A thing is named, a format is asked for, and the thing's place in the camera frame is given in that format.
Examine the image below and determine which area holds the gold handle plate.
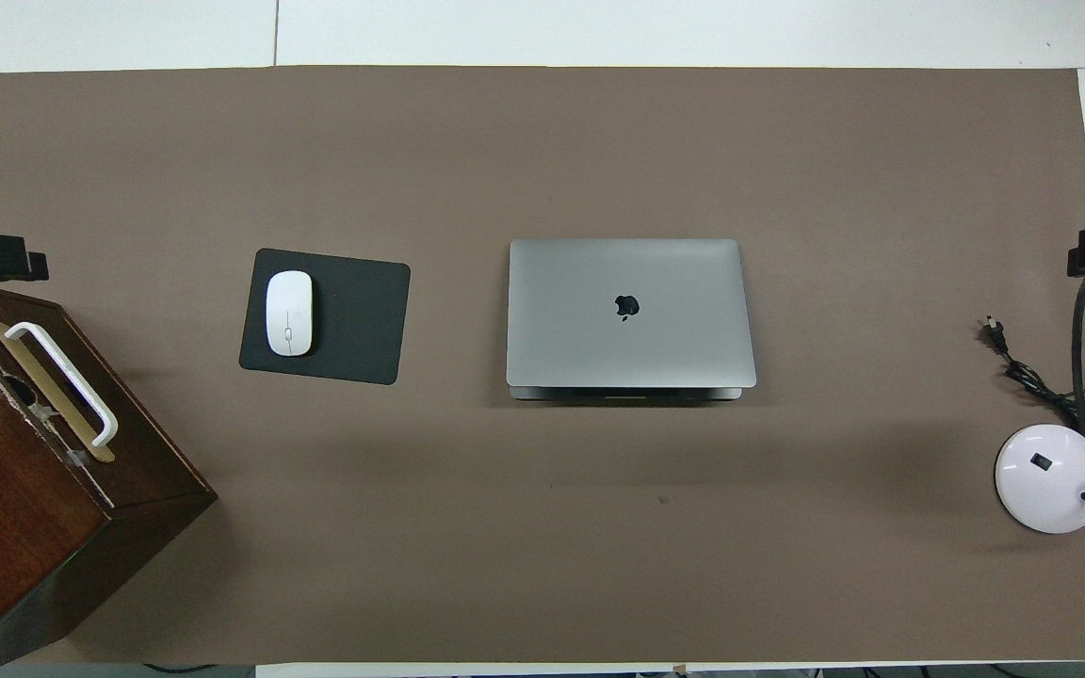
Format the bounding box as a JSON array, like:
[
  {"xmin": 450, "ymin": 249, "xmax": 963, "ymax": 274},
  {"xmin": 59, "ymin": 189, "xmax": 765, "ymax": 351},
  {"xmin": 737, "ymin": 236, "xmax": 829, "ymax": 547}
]
[{"xmin": 0, "ymin": 320, "xmax": 117, "ymax": 464}]

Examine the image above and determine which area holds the black power cord plug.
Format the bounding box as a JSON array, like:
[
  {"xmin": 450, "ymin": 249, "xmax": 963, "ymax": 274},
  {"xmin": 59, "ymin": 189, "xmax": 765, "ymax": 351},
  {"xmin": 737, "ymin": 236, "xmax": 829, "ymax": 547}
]
[{"xmin": 980, "ymin": 317, "xmax": 1085, "ymax": 440}]

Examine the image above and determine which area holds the black mouse pad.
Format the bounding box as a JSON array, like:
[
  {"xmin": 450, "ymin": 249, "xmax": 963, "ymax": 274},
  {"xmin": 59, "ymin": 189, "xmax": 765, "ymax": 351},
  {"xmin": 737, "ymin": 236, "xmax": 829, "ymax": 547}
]
[{"xmin": 239, "ymin": 248, "xmax": 412, "ymax": 385}]

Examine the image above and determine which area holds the grey laptop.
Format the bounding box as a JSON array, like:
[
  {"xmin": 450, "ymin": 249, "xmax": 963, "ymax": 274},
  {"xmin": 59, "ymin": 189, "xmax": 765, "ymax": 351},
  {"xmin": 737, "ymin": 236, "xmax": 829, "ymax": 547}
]
[{"xmin": 506, "ymin": 237, "xmax": 758, "ymax": 403}]

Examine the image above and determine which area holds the white desk lamp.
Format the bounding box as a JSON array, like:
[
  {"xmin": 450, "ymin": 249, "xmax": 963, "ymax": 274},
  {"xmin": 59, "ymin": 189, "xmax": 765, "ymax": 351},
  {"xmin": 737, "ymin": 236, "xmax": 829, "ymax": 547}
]
[{"xmin": 994, "ymin": 336, "xmax": 1085, "ymax": 536}]

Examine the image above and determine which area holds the white box handle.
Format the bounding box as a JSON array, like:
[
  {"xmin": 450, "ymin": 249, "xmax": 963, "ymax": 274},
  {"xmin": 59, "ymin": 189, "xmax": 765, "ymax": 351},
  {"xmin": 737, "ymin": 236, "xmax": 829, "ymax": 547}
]
[{"xmin": 4, "ymin": 321, "xmax": 120, "ymax": 448}]

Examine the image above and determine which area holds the brown table mat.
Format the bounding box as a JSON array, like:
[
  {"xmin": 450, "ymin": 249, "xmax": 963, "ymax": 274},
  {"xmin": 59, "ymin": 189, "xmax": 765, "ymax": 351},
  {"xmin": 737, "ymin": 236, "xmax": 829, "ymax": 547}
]
[{"xmin": 0, "ymin": 66, "xmax": 1085, "ymax": 665}]

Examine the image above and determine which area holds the white computer mouse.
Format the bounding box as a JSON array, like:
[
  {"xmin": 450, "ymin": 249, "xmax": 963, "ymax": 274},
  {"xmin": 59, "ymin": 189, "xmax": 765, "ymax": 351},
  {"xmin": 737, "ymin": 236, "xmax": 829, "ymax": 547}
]
[{"xmin": 266, "ymin": 270, "xmax": 315, "ymax": 358}]

